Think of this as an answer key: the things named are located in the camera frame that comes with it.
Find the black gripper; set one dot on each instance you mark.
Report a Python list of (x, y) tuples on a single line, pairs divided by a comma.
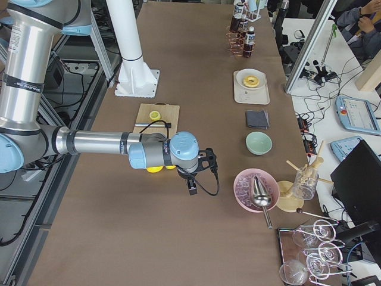
[(185, 174)]

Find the tea bottle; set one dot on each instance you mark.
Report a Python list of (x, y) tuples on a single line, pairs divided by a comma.
[(237, 15), (243, 24), (249, 42)]

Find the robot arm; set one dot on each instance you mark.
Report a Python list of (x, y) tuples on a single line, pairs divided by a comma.
[(24, 140)]

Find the cream tray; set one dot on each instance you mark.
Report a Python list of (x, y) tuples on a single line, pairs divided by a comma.
[(245, 96)]

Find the yellow lemon near board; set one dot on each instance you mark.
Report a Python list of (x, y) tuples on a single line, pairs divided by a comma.
[(170, 167)]

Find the yellow lemon near bowl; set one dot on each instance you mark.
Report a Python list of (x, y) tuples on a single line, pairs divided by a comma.
[(154, 169)]

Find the pink bowl with ice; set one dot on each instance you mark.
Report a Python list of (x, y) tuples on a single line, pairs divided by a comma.
[(242, 185)]

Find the wooden cutting board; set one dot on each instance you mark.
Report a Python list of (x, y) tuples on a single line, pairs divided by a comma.
[(168, 113)]

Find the half lemon slice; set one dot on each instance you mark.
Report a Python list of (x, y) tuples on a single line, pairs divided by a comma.
[(155, 115)]

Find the steel ice scoop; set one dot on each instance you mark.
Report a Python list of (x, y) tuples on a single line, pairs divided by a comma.
[(262, 199)]

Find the steel muddler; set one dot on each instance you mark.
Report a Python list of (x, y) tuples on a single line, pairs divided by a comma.
[(150, 125)]

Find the green bowl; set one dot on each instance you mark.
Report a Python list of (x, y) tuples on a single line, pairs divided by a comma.
[(258, 143)]

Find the grey folded cloth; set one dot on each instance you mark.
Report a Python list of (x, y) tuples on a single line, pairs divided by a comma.
[(257, 119)]

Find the wooden stand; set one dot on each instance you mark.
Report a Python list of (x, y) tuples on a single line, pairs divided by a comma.
[(287, 201)]

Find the glazed donut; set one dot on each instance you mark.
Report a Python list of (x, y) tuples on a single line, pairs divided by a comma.
[(251, 81)]

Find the white plate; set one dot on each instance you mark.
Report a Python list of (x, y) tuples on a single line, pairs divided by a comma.
[(246, 72)]

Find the glass jar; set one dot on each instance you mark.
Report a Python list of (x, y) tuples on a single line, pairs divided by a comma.
[(304, 186)]

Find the wine glass rack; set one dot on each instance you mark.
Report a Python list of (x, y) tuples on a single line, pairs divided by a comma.
[(311, 253)]

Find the black monitor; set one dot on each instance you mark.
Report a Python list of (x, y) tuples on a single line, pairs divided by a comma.
[(357, 183)]

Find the teach pendant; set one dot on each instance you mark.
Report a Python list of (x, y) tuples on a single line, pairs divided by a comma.
[(356, 115)]

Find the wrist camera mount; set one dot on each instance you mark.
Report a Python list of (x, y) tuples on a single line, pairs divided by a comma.
[(207, 160)]

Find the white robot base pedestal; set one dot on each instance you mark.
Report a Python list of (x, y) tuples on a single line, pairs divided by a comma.
[(135, 78)]

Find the copper wire bottle rack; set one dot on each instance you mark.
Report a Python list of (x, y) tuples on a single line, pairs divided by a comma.
[(235, 44)]

